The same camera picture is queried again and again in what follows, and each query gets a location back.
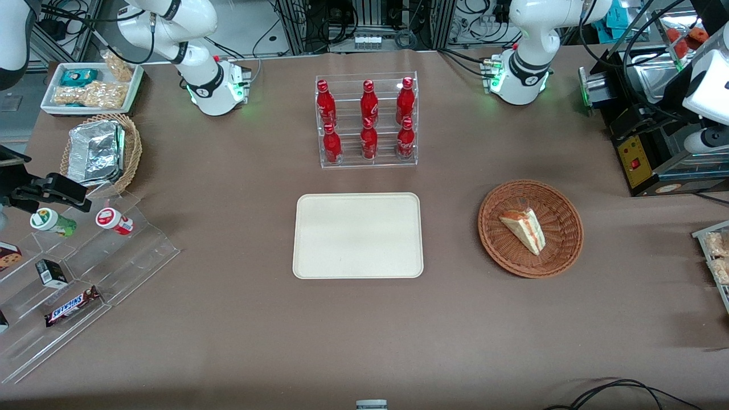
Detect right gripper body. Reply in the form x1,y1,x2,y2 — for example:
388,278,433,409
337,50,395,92
0,145,32,197

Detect triangular sandwich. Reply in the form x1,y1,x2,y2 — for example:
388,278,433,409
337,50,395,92
499,207,546,256

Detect light wicker basket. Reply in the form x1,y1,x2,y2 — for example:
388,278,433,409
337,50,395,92
59,113,143,197

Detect white rectangular snack tray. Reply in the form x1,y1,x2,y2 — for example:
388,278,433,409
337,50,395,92
40,61,145,117

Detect brown wicker basket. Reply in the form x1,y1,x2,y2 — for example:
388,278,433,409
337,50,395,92
477,179,584,279

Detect cream plastic tray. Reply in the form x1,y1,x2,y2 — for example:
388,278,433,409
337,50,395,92
292,192,424,280

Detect green drink cup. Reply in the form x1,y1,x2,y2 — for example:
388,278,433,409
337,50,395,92
30,208,77,238

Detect silver foil package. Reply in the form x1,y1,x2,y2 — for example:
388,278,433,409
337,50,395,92
67,120,126,187

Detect red drink cup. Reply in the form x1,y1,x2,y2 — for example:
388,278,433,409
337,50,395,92
95,207,135,236

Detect brown cookie box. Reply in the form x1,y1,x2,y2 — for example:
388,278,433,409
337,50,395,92
0,241,23,272

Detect black food warmer appliance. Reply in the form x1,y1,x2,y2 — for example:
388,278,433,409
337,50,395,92
589,46,729,198

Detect small black box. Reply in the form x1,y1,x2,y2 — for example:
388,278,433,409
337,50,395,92
35,259,68,289

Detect small steel food pan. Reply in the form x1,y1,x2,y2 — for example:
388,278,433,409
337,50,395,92
629,54,687,92

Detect clear acrylic stepped stand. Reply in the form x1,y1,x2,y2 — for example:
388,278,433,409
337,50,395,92
0,182,181,385

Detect large clear peanut bag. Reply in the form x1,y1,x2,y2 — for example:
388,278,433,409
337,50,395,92
53,81,124,109

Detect teal snack packet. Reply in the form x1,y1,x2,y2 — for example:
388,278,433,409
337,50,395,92
60,68,99,87

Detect red fried food pieces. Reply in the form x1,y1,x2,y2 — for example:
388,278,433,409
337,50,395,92
665,26,711,58

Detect Snickers chocolate bar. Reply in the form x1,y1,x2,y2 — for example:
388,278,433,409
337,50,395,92
45,286,101,328

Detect silver round appliance cap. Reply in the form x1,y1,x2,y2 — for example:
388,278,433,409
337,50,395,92
578,67,613,116

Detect small clear peanut bag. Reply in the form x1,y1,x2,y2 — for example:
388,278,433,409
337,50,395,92
101,50,135,84

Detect teal cardboard box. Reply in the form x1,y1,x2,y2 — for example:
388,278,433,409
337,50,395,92
605,0,643,42

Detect red cola bottle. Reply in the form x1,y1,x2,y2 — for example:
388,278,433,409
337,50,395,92
360,117,379,161
396,77,415,125
360,80,379,127
316,80,338,127
322,123,343,166
397,117,416,161

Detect clear acrylic bottle rack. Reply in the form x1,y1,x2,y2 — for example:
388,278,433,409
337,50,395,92
315,71,419,169

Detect white power strip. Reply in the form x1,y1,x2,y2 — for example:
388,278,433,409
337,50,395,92
353,33,389,51

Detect white wire snack rack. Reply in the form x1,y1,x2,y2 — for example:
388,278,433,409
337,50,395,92
691,221,729,315

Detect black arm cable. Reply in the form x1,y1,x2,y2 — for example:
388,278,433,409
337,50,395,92
580,0,693,123

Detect black floor cable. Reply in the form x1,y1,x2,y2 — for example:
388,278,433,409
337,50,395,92
544,378,702,410

